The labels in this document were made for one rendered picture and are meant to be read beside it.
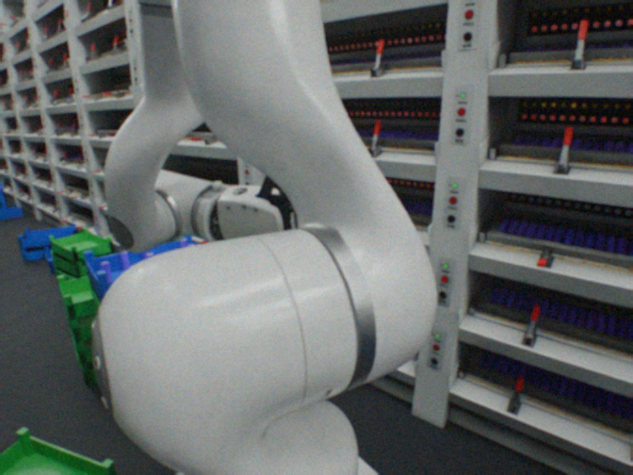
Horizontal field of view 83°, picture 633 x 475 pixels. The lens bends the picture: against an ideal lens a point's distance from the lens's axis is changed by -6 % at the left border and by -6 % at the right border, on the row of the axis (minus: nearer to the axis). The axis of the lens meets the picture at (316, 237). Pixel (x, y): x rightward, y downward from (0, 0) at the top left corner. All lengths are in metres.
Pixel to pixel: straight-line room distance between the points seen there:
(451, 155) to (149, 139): 0.64
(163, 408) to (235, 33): 0.20
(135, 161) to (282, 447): 0.35
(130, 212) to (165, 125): 0.11
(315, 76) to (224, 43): 0.05
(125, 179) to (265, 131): 0.29
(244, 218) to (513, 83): 0.61
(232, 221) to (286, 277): 0.30
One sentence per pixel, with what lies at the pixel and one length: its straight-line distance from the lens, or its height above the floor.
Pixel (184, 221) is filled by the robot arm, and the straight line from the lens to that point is 0.56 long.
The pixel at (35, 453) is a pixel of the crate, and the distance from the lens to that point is 1.30.
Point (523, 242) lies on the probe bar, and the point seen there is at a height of 0.55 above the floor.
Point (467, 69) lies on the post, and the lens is 0.91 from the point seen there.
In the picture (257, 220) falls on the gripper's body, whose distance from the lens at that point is 0.48.
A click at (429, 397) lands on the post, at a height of 0.08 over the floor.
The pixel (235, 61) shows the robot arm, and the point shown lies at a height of 0.85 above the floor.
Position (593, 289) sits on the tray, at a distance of 0.92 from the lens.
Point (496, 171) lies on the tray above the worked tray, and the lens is 0.89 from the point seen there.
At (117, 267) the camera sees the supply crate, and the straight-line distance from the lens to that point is 1.20.
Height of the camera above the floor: 0.82
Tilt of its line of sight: 18 degrees down
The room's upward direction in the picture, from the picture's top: straight up
